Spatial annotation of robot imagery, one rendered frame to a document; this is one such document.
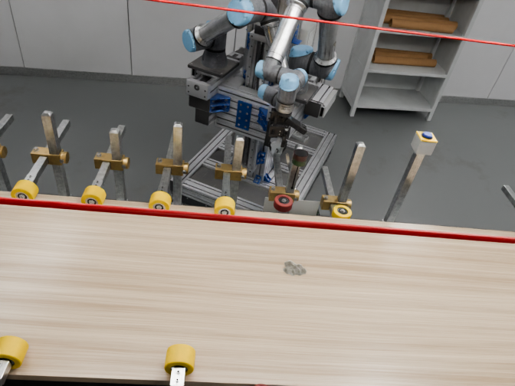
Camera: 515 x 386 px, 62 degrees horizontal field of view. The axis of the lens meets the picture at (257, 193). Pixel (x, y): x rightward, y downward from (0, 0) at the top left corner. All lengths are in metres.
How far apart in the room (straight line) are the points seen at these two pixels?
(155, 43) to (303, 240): 3.16
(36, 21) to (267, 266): 3.57
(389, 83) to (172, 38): 2.36
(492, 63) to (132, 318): 4.83
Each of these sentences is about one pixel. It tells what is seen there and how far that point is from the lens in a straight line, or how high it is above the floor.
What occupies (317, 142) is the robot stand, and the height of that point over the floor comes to 0.21.
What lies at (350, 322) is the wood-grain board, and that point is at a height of 0.90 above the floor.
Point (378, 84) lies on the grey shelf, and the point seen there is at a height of 0.17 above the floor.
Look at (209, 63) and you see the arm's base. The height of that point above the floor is 1.06.
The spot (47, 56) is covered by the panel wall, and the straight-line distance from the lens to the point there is 4.70.
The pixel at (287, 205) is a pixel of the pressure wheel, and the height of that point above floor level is 0.91.
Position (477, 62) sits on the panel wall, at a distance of 5.40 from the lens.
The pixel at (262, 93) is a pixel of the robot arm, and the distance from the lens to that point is 2.09.
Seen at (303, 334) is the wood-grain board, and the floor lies 0.90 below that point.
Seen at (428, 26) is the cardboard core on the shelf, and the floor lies 0.95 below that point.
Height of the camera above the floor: 2.07
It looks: 40 degrees down
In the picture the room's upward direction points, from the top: 10 degrees clockwise
